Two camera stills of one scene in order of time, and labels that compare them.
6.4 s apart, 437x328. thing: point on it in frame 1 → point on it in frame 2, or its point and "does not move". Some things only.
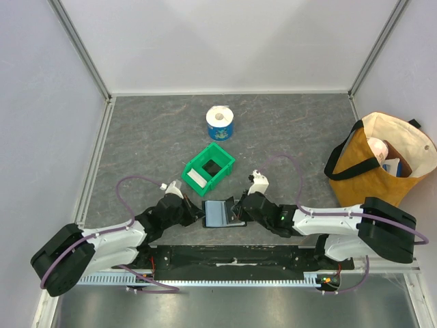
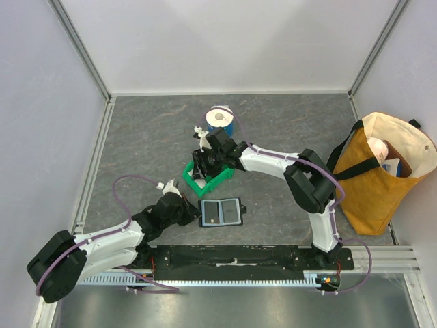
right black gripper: x=244 y=205 → x=203 y=162
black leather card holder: x=218 y=214 does not move
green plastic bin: x=217 y=155 does not move
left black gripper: x=191 y=217 does not move
